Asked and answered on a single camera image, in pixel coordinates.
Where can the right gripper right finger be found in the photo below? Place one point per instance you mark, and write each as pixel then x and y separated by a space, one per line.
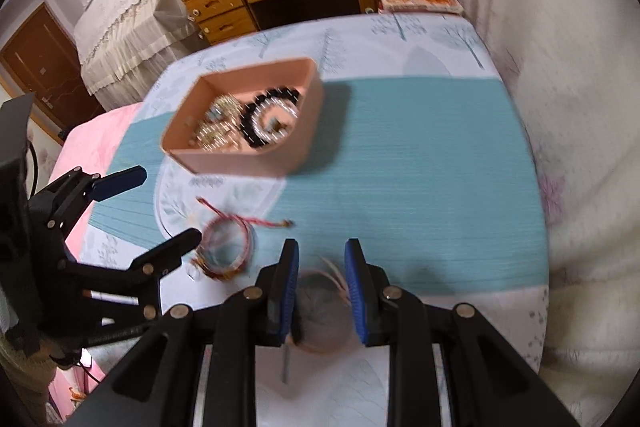
pixel 365 284

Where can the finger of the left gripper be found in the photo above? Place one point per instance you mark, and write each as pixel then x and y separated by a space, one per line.
pixel 166 257
pixel 106 187

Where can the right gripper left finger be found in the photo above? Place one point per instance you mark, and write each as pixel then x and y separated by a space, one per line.
pixel 281 296

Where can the pink jewelry tray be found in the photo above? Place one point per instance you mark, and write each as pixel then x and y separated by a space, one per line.
pixel 257 120

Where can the pink blanket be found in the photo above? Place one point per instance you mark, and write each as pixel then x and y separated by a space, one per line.
pixel 92 147

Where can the wooden door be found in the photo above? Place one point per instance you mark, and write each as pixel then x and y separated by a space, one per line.
pixel 41 59

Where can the tree print table cloth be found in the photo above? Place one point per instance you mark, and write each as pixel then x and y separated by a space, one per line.
pixel 418 153

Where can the cream lace furniture cover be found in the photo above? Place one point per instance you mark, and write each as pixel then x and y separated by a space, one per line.
pixel 124 46

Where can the stack of books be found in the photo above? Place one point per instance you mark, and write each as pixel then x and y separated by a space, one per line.
pixel 453 7

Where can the floral white curtain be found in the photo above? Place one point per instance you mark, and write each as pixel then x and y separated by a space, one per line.
pixel 572 69

